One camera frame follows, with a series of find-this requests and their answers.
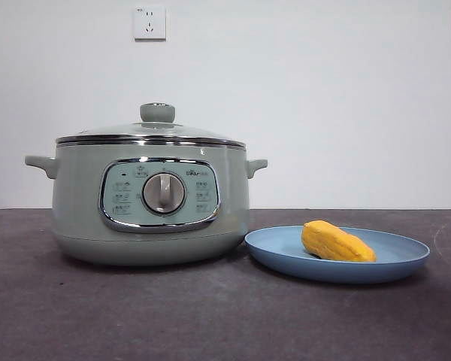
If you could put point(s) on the white wall power socket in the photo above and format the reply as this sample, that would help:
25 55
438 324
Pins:
150 22

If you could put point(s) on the pale green electric steamer pot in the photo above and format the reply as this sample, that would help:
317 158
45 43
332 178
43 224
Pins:
79 195

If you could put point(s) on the blue round plate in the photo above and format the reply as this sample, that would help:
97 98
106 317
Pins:
278 259

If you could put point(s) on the glass lid with green knob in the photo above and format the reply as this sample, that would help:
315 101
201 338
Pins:
158 113

